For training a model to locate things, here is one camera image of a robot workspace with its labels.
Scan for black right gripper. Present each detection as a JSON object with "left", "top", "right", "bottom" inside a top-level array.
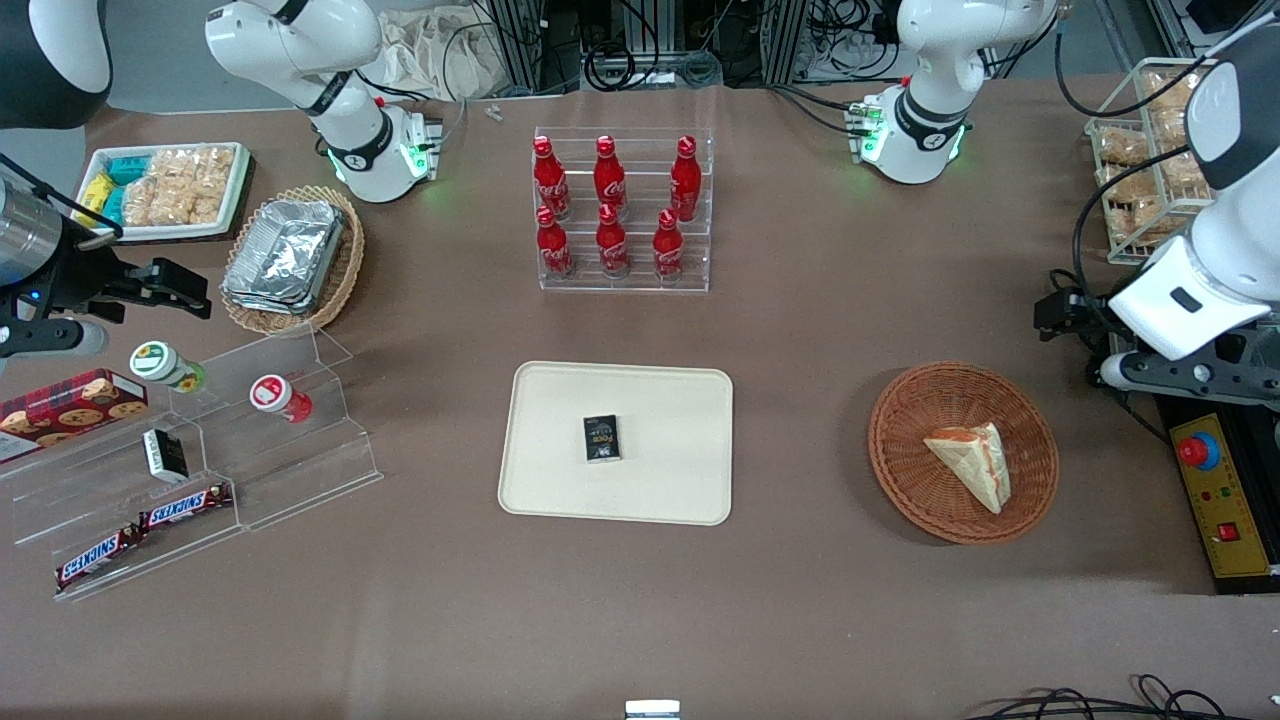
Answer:
[{"left": 18, "top": 225, "right": 214, "bottom": 324}]

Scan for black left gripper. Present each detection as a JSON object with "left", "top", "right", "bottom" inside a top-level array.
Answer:
[{"left": 1034, "top": 289, "right": 1133, "bottom": 354}]

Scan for triangle sandwich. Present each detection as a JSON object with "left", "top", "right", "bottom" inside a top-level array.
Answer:
[{"left": 922, "top": 421, "right": 1012, "bottom": 516}]

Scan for white rectangular snack tray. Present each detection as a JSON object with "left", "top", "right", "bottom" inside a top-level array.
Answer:
[{"left": 74, "top": 142, "right": 253, "bottom": 242}]

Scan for oval tan wicker basket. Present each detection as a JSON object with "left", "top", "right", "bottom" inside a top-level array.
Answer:
[{"left": 219, "top": 184, "right": 367, "bottom": 337}]

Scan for round brown wicker basket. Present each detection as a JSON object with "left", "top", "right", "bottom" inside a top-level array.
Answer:
[{"left": 867, "top": 360, "right": 1060, "bottom": 546}]

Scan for cream plastic tray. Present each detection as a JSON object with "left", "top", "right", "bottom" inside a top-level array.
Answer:
[{"left": 497, "top": 360, "right": 735, "bottom": 527}]

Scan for green capped drink bottle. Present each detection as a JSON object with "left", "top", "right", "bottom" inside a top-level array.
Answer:
[{"left": 129, "top": 340, "right": 208, "bottom": 394}]

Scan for clear rice cracker bag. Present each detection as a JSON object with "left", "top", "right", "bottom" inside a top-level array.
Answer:
[
  {"left": 119, "top": 180, "right": 227, "bottom": 228},
  {"left": 150, "top": 146, "right": 237, "bottom": 193}
]

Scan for stacked aluminium foil trays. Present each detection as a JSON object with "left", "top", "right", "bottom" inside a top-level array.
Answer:
[{"left": 221, "top": 197, "right": 347, "bottom": 317}]

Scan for wrapped bread pack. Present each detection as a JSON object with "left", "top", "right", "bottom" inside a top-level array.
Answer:
[
  {"left": 1144, "top": 70, "right": 1215, "bottom": 113},
  {"left": 1094, "top": 127, "right": 1151, "bottom": 167},
  {"left": 1100, "top": 169, "right": 1169, "bottom": 241}
]

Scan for red capped drink bottle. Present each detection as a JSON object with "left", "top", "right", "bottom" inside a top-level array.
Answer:
[{"left": 249, "top": 374, "right": 314, "bottom": 424}]

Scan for red cookie box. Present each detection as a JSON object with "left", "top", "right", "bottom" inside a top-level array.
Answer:
[{"left": 0, "top": 367, "right": 150, "bottom": 465}]

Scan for small black white box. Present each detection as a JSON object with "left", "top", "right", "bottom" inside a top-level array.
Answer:
[{"left": 141, "top": 427, "right": 190, "bottom": 484}]

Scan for clear acrylic stepped shelf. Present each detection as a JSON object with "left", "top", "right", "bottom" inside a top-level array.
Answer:
[{"left": 0, "top": 321, "right": 385, "bottom": 604}]

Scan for snickers chocolate bar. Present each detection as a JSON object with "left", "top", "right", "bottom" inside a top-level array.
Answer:
[
  {"left": 54, "top": 526, "right": 144, "bottom": 592},
  {"left": 136, "top": 482, "right": 234, "bottom": 532}
]

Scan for yellow emergency stop box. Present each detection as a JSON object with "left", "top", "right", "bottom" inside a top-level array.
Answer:
[
  {"left": 1169, "top": 412, "right": 1278, "bottom": 582},
  {"left": 1154, "top": 394, "right": 1280, "bottom": 597}
]

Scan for beige crumpled cloth bag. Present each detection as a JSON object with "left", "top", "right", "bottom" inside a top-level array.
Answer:
[{"left": 372, "top": 8, "right": 513, "bottom": 103}]

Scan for red cola bottle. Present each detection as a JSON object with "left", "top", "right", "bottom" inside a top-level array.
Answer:
[
  {"left": 595, "top": 203, "right": 632, "bottom": 279},
  {"left": 652, "top": 207, "right": 687, "bottom": 282},
  {"left": 593, "top": 135, "right": 629, "bottom": 217},
  {"left": 532, "top": 135, "right": 572, "bottom": 222},
  {"left": 535, "top": 205, "right": 577, "bottom": 280},
  {"left": 669, "top": 135, "right": 704, "bottom": 224}
]

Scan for small black snack box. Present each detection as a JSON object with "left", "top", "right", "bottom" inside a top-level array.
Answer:
[{"left": 583, "top": 413, "right": 624, "bottom": 464}]

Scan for clear acrylic bottle rack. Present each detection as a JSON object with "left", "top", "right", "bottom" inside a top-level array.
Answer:
[{"left": 532, "top": 126, "right": 717, "bottom": 294}]

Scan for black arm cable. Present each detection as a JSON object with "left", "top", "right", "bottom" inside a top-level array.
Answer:
[
  {"left": 1072, "top": 146, "right": 1193, "bottom": 303},
  {"left": 1054, "top": 10, "right": 1233, "bottom": 119}
]

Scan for white wire rack basket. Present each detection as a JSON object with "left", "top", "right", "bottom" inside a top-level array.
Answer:
[{"left": 1084, "top": 57, "right": 1263, "bottom": 267}]

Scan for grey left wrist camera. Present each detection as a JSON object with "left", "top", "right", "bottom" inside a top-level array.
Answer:
[{"left": 1099, "top": 350, "right": 1280, "bottom": 404}]

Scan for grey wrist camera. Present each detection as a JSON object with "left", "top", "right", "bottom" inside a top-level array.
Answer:
[
  {"left": 0, "top": 318, "right": 108, "bottom": 360},
  {"left": 1099, "top": 350, "right": 1280, "bottom": 404}
]

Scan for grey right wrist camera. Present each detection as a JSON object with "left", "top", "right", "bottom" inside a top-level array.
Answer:
[{"left": 0, "top": 318, "right": 108, "bottom": 360}]

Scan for black base cables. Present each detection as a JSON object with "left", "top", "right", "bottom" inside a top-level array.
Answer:
[{"left": 768, "top": 82, "right": 873, "bottom": 137}]

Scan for black floor cables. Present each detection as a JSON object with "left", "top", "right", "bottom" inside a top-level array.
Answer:
[{"left": 963, "top": 674, "right": 1280, "bottom": 720}]

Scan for aluminium frame rack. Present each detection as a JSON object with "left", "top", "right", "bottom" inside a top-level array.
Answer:
[{"left": 478, "top": 0, "right": 813, "bottom": 97}]

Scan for black coiled cable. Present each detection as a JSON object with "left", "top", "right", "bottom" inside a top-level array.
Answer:
[{"left": 584, "top": 38, "right": 663, "bottom": 93}]

